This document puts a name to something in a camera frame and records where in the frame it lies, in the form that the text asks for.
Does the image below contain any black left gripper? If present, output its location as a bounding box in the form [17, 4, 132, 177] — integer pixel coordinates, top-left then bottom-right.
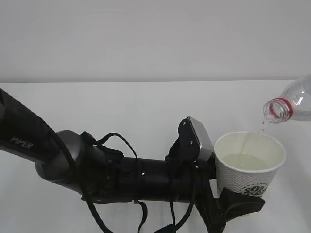
[116, 156, 265, 233]

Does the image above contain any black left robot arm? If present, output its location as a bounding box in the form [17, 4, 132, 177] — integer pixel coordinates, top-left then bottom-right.
[0, 91, 265, 233]

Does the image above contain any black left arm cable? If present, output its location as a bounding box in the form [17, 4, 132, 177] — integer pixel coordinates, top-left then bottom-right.
[43, 126, 197, 233]

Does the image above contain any clear plastic water bottle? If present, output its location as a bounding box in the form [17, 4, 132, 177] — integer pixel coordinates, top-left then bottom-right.
[263, 74, 311, 124]

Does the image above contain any white paper cup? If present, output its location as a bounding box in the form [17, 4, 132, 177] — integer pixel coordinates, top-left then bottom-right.
[214, 132, 286, 197]

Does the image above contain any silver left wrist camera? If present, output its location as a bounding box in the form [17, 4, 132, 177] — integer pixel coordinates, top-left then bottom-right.
[178, 116, 213, 162]

